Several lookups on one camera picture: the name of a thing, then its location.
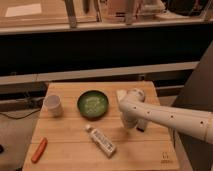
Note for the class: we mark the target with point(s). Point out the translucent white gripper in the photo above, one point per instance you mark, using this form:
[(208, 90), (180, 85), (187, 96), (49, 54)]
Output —
[(128, 121)]

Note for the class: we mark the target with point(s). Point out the white squeeze bottle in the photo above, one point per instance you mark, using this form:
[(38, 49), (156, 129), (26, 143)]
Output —
[(102, 141)]

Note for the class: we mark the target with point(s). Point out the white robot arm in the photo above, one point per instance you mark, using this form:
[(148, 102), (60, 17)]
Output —
[(196, 123)]

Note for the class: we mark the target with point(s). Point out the grey chalkboard eraser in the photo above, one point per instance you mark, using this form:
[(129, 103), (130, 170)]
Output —
[(142, 125)]

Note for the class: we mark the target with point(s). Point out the green bowl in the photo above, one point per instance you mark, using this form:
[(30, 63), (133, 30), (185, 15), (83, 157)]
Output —
[(93, 104)]

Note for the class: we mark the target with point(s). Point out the white paper cup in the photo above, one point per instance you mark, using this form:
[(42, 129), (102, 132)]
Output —
[(53, 105)]

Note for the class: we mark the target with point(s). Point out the orange carrot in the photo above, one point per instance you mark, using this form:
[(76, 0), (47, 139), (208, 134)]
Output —
[(39, 151)]

